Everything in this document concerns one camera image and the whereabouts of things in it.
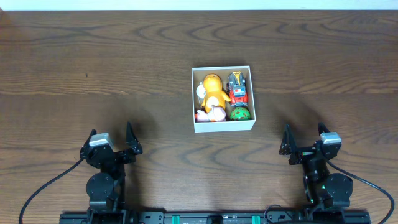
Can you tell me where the white cardboard box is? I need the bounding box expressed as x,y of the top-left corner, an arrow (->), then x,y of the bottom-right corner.
192,66 -> 256,133

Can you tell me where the green patterned ball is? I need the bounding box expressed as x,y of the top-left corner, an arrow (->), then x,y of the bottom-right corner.
229,106 -> 251,121

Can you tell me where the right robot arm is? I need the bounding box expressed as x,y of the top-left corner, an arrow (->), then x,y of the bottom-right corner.
279,123 -> 353,220

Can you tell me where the orange dinosaur toy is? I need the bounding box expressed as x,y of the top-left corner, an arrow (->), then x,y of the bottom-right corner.
201,73 -> 231,113

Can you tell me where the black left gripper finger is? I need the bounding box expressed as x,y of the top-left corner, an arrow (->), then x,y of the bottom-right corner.
126,121 -> 143,155
82,129 -> 96,149

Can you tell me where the white pink duck toy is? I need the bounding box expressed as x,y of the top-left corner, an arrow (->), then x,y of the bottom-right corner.
195,106 -> 226,123

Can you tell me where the red grey toy truck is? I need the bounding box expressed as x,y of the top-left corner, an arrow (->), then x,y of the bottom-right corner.
227,71 -> 248,107

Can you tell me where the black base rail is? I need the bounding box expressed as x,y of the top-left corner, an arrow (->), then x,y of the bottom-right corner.
59,209 -> 371,224

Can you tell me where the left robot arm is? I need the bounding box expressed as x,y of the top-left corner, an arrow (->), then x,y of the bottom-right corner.
80,122 -> 142,223

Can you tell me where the wooden rattle drum toy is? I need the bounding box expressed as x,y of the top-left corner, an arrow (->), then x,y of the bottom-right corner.
195,82 -> 206,108

